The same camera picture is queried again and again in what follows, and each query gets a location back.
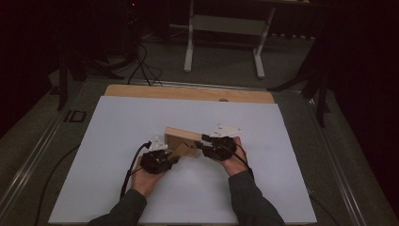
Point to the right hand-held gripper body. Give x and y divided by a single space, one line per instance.
221 149

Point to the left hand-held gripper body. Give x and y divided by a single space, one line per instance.
155 162

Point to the square wooden puzzle block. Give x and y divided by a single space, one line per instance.
182 139

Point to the person's right hand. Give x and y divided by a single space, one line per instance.
235 164

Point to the white table mat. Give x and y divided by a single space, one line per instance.
109 141

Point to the black stand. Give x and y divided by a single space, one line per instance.
321 100
63 84

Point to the white metal stand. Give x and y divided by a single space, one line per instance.
226 25

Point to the dark equipment rack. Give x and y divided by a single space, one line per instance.
132 28

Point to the metal floor rail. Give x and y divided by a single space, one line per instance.
340 175
204 85
28 169

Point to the black floor bracket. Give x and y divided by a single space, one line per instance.
75 116

